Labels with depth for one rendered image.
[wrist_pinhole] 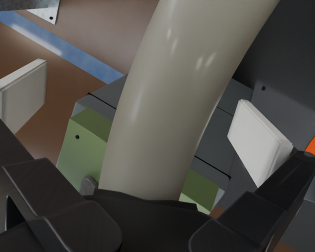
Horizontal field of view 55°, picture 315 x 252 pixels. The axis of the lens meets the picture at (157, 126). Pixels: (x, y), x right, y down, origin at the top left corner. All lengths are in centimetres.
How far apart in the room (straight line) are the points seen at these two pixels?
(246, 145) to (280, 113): 124
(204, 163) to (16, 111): 59
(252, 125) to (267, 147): 3
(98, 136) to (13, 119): 47
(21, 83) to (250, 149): 13
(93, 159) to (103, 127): 7
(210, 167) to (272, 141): 56
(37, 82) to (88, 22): 143
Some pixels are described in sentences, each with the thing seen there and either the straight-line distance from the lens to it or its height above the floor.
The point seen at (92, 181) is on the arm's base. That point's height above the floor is 88.
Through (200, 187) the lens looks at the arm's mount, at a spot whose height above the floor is 84.
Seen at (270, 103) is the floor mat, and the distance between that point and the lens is 141.
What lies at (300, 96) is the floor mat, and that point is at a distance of 141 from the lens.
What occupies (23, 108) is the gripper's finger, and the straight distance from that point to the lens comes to 18.
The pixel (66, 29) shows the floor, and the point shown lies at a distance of 169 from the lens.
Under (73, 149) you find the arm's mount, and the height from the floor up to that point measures 87.
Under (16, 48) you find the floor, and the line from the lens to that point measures 194.
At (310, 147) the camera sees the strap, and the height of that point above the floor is 2.
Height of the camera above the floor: 136
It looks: 59 degrees down
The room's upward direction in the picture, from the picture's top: 137 degrees counter-clockwise
